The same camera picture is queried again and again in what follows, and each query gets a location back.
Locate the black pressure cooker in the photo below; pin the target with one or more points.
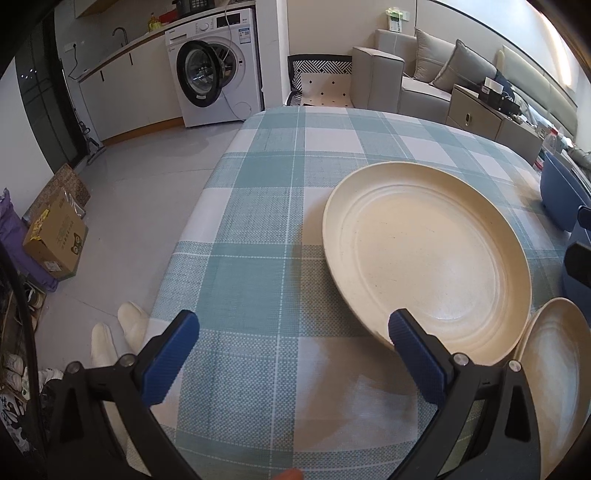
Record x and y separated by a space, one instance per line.
194 5

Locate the dark blue bag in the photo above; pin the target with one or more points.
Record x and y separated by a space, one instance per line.
505 83

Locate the white washing machine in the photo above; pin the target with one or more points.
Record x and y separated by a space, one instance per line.
217 69

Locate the white kitchen counter cabinets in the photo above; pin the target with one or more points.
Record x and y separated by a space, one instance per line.
129 97

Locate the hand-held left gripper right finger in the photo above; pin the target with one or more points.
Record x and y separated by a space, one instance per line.
415 364

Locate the grey sofa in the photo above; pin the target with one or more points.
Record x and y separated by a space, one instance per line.
383 78

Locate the light grey cushion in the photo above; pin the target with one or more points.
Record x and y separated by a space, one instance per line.
431 55

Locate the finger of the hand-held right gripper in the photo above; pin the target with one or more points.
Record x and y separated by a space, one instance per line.
579 261

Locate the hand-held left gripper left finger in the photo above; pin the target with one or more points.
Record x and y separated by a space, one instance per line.
168 364

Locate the yellow oil bottle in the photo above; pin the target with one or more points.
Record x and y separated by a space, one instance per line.
153 22

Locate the cream round plate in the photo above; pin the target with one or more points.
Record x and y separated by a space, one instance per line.
558 383
425 258

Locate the cardboard box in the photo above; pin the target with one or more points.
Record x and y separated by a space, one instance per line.
55 235

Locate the chair with patterned cushion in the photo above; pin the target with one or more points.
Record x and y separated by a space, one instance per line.
323 83

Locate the black organiser box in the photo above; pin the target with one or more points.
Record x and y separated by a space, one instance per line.
501 101

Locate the small white box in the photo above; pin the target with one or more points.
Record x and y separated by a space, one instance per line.
493 85

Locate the dark grey cushion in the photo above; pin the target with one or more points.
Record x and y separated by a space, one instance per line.
461 69

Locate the dark glass door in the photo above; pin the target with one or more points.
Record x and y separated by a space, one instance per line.
46 101

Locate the clear water bottle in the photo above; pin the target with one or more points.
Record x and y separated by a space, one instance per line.
551 141

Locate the teal checked tablecloth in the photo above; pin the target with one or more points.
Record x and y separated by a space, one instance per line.
277 230

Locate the person's white-socked foot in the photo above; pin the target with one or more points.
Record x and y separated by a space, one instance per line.
102 346
134 323

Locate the metal kitchen faucet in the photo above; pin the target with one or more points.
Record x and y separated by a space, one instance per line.
122 37

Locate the blue bowl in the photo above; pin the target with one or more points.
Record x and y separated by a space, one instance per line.
563 194
577 290

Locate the beige side cabinet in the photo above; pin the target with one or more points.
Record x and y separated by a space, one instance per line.
480 120

